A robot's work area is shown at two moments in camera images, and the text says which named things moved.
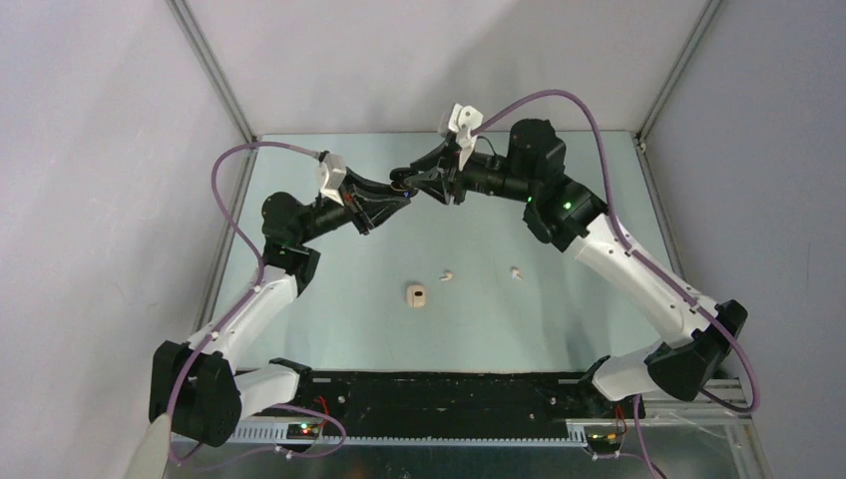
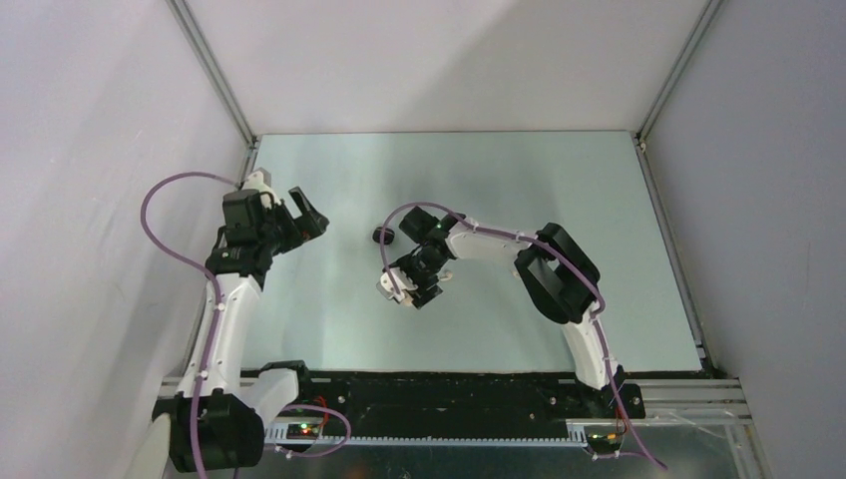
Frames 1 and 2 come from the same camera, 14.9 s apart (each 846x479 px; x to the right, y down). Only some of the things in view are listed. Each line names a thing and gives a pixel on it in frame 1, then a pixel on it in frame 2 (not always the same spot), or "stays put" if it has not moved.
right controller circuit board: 604,442 stays put
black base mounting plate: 459,398 stays put
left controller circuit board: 302,431 stays put
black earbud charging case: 398,176 -> 388,237
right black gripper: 432,183 -> 421,295
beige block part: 462,120 -> 386,288
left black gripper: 365,213 -> 310,224
